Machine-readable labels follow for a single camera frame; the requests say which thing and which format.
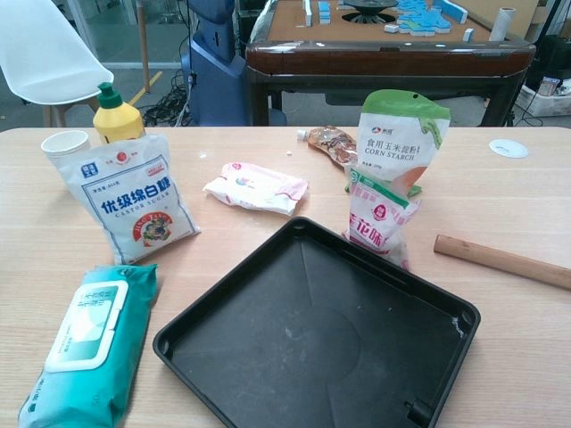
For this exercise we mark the small candy packet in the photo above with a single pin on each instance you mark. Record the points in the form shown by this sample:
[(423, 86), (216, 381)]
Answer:
[(379, 223)]

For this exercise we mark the black square plastic tray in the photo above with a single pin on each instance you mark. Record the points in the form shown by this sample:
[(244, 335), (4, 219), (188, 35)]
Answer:
[(312, 334)]

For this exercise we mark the green white snack pouch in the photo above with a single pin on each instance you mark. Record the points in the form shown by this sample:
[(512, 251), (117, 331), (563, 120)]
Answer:
[(392, 142)]

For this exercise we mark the white castor sugar bag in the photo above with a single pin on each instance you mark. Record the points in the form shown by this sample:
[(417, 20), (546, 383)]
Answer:
[(134, 209)]

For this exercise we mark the pink white wet wipes pack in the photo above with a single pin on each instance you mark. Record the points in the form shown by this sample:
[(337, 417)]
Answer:
[(254, 189)]

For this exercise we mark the brown sauce spout pouch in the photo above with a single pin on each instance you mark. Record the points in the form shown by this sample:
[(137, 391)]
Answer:
[(330, 142)]

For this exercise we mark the blue chair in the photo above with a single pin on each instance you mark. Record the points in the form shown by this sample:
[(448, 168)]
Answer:
[(214, 67)]

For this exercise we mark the dark brown mahjong table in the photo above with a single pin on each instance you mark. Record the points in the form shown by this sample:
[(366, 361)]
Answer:
[(383, 60)]

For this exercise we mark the yellow bottle green cap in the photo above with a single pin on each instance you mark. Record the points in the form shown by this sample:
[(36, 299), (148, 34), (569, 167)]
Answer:
[(118, 120)]

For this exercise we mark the blue white mahjong tile stack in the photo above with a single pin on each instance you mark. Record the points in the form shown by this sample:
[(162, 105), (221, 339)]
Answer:
[(324, 12)]

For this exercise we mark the wooden rolling pin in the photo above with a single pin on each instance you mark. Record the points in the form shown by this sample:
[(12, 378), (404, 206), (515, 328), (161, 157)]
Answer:
[(490, 258)]

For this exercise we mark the black mahjong table centre dome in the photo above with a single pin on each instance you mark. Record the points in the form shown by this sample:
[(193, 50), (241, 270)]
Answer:
[(368, 11)]

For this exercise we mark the white paper cup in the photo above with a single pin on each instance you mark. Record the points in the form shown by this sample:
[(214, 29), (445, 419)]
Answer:
[(64, 145)]

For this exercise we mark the white round table grommet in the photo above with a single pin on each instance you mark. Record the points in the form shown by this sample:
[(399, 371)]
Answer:
[(508, 148)]

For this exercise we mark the blue mahjong tile heap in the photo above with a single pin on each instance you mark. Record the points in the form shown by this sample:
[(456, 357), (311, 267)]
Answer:
[(424, 18)]

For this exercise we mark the teal wet wipes pack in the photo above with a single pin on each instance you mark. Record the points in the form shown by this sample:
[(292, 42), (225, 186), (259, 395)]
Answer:
[(89, 356)]

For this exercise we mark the white box with clutter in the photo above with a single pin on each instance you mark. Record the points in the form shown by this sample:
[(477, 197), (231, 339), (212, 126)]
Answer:
[(546, 96)]

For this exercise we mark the white paper roll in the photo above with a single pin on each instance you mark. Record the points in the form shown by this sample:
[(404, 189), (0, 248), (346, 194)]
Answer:
[(504, 24)]

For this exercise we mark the white chair wooden legs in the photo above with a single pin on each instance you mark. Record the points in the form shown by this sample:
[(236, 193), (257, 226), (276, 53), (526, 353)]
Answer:
[(40, 53)]

